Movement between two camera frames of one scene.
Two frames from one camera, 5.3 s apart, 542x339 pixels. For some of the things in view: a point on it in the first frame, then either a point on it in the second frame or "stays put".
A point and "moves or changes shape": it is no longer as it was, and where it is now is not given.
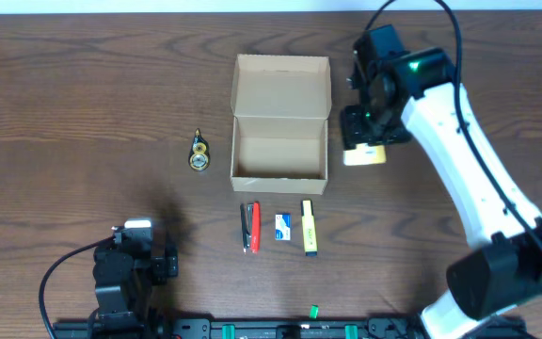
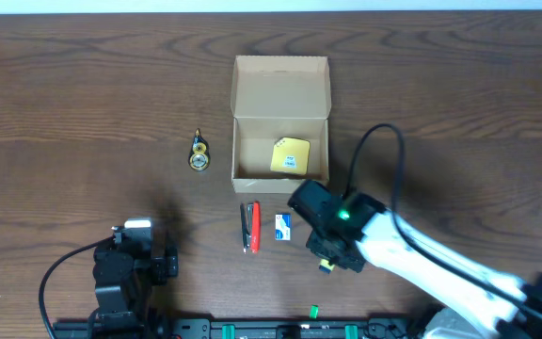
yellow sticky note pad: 364,154 -> 291,155
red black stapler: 250,225 stays put
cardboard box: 280,106 stays put
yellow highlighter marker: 309,228 moves or changes shape
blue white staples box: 282,226 stays put
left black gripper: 166,266 stays put
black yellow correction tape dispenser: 199,157 stays put
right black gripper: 354,134 -> 314,243
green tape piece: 314,312 stays put
